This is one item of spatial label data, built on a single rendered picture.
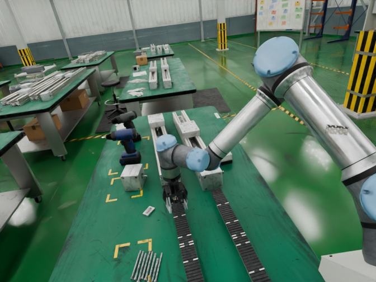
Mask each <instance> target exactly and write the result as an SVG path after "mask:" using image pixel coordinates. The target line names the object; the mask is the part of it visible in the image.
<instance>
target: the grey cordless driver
mask: <svg viewBox="0 0 376 282"><path fill-rule="evenodd" d="M136 118H137V114H136V112H135V111H130V112H126V113H124V114H121V115H119V116H116V117H115V118H113V119H112V120H111V122H109V123H112V124H121V123H123V125H124V127H125V128H126V129H134V128H135V125H134V123H133V121H131V120H134V119H136ZM109 123H108V124H109ZM132 140H133V143H135V142H138V141H140V140H141V136H140V134H139V133H138V132H137V137H136V138H134V139H132Z"/></svg>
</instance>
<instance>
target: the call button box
mask: <svg viewBox="0 0 376 282"><path fill-rule="evenodd" d="M230 163H232V153H231V152H229V153H228V154H227V155H226V156H225V157H224V158H223V159H222V160H221V163H220V166H222V165H227V164H230Z"/></svg>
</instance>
